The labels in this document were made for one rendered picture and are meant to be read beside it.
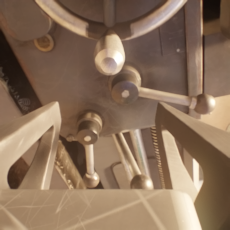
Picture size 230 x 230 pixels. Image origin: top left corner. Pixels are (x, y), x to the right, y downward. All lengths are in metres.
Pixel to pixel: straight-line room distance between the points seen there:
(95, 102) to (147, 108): 0.10
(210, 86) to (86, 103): 0.23
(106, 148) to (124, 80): 0.43
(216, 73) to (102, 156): 0.48
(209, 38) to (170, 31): 0.06
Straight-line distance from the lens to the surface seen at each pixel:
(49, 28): 0.34
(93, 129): 0.38
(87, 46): 0.35
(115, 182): 0.87
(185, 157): 0.76
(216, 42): 0.38
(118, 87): 0.33
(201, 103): 0.34
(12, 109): 0.44
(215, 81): 0.41
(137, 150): 0.60
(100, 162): 0.77
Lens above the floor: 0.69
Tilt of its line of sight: 8 degrees down
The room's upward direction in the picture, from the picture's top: 78 degrees clockwise
